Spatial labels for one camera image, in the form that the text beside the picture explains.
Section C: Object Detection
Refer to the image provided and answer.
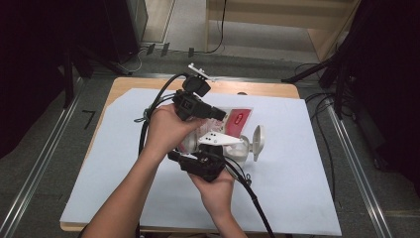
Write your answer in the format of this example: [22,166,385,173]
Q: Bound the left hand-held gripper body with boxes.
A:
[171,62,216,122]

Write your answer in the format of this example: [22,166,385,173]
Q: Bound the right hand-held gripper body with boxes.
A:
[177,131,246,182]

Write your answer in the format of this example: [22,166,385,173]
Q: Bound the red and white sugar bag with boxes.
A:
[177,106,255,157]

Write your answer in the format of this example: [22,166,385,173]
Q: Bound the glass jar with grey lid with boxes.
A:
[224,124,266,169]

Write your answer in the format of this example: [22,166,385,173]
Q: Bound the person's left hand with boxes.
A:
[145,103,207,160]

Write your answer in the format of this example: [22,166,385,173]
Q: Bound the person's right hand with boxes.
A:
[189,169,236,217]

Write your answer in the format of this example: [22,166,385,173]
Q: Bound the wooden table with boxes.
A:
[59,76,301,232]

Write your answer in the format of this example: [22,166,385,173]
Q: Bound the grey cabinet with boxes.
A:
[127,0,149,44]

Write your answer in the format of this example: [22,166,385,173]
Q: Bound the black metal stand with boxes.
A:
[281,33,351,120]
[62,43,133,110]

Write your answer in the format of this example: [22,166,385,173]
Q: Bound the black curtain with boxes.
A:
[336,0,420,196]

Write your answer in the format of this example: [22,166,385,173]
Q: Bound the left hand-held gripper cable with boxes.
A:
[133,72,189,238]

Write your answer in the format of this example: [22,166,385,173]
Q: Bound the hand-held gripper cable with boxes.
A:
[224,157,275,238]
[133,72,189,238]

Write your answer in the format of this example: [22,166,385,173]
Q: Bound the right hand-held gripper cable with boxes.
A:
[224,157,275,238]

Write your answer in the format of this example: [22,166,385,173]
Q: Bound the thin black hanging cable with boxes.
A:
[204,0,229,55]

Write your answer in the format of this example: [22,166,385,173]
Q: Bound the black floor cables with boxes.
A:
[293,62,340,202]

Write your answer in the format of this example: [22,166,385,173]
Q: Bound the wooden cabinet frame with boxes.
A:
[204,0,361,62]

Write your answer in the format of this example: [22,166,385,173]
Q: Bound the metal floor rail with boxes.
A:
[325,98,394,238]
[0,78,83,238]

